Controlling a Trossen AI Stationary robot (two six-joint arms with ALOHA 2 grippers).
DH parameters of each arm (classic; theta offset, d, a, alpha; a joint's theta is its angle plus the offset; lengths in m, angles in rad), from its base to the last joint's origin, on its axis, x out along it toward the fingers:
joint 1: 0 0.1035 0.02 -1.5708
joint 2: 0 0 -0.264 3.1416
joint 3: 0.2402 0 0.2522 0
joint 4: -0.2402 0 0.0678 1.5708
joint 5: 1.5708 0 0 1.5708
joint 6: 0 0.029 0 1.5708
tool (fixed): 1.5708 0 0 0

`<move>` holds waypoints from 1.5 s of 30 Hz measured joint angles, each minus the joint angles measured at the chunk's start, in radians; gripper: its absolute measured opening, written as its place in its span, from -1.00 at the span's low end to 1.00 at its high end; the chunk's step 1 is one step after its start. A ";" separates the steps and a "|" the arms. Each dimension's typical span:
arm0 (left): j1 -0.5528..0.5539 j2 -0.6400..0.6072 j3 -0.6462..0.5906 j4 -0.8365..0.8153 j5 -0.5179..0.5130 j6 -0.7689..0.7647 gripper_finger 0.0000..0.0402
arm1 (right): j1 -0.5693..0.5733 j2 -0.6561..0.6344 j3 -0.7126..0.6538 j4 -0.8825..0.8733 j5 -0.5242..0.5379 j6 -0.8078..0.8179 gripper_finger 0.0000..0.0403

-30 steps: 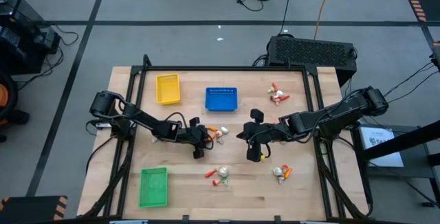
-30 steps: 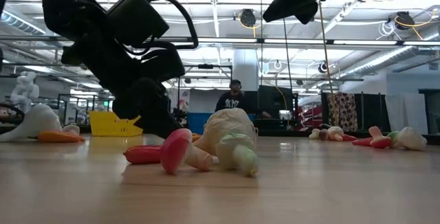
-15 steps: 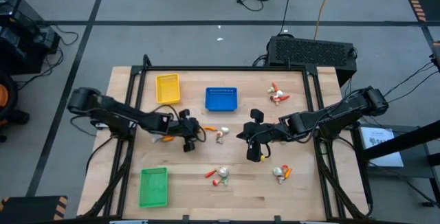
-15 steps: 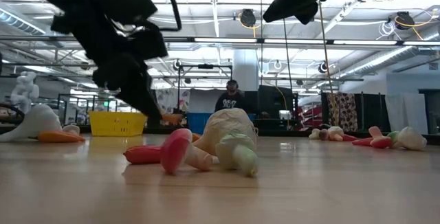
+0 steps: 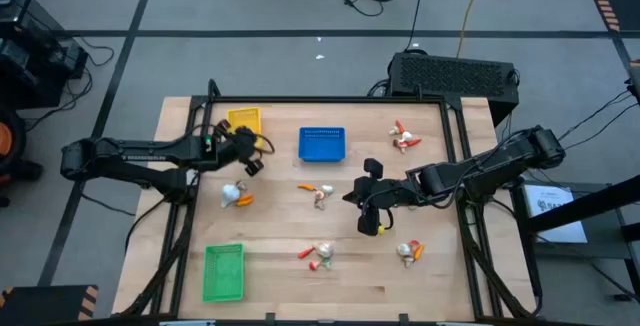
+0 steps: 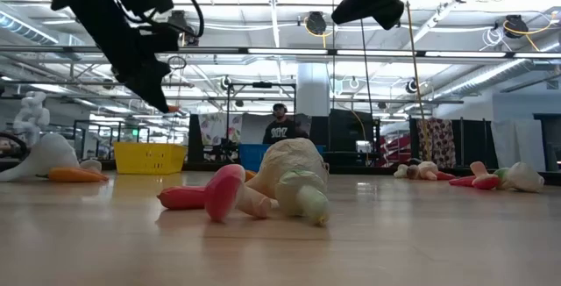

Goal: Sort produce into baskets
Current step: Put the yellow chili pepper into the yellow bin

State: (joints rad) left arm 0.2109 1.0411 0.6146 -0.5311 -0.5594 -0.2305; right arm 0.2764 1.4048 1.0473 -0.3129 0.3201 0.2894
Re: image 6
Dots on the black computer tower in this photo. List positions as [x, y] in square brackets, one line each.
[350, 130]

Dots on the person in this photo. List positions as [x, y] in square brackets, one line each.
[280, 130]

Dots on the yellow plastic basket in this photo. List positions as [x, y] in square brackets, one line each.
[149, 159]

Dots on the floral patterned cloth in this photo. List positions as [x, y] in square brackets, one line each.
[219, 128]

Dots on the white fabric panel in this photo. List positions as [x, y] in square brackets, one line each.
[517, 143]

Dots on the white humanoid figure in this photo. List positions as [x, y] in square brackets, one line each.
[31, 115]

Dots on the small white toy mushroom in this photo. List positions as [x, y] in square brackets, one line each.
[400, 172]

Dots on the black rail with lights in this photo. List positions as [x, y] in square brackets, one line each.
[285, 51]

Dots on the beige toy mushroom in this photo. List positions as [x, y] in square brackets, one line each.
[91, 164]

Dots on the dark patterned cloth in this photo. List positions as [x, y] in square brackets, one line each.
[438, 141]

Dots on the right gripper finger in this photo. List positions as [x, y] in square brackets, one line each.
[392, 16]
[357, 9]

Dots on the green white toy bok choy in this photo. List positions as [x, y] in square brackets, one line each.
[298, 194]
[502, 176]

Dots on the black table frame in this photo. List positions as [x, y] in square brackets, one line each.
[359, 169]

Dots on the white round pillar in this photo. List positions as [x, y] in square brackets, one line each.
[313, 88]

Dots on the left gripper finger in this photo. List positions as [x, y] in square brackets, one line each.
[155, 80]
[140, 87]

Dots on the large cream toy garlic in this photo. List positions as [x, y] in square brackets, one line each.
[291, 156]

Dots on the black metal stand frame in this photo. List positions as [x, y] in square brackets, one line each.
[262, 85]

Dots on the large pink toy mushroom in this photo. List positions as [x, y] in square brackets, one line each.
[223, 194]

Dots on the blue plastic basket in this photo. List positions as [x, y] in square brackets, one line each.
[252, 156]

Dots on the red toy chili pepper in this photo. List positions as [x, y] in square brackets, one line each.
[460, 181]
[445, 176]
[182, 197]

